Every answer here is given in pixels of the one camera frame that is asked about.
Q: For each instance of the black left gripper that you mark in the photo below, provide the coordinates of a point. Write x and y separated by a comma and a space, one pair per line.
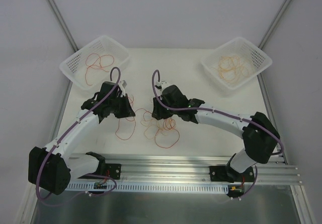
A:
123, 105

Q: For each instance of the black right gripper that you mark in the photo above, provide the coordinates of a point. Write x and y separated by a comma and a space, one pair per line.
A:
159, 107

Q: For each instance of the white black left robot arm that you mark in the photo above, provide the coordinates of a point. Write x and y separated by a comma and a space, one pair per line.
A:
51, 168

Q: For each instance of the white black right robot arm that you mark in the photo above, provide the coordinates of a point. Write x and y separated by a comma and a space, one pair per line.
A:
257, 132

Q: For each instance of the white plastic basket left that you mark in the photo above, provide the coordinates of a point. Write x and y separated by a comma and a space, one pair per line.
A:
91, 65

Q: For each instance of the white plastic basket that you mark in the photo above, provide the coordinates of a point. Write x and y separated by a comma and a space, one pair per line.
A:
91, 65
233, 64

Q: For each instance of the white plastic basket right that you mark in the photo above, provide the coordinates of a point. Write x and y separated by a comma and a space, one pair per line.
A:
233, 64

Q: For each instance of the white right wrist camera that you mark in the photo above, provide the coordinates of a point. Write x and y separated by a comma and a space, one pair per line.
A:
161, 85

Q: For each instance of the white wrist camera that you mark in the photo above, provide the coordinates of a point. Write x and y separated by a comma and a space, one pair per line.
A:
161, 85
122, 85

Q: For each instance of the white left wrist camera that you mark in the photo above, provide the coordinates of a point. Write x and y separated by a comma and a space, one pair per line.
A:
122, 85

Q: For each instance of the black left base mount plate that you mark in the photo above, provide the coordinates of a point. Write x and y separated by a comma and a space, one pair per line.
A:
111, 170

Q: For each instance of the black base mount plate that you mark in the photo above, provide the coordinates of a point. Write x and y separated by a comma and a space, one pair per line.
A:
111, 170
220, 174

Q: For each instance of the aluminium table frame rail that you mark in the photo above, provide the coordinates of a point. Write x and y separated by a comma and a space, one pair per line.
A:
177, 169

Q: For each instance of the white slotted cable duct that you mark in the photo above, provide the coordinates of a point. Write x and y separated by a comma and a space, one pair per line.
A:
204, 188

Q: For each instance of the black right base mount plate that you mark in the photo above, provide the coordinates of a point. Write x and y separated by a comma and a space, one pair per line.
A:
220, 174

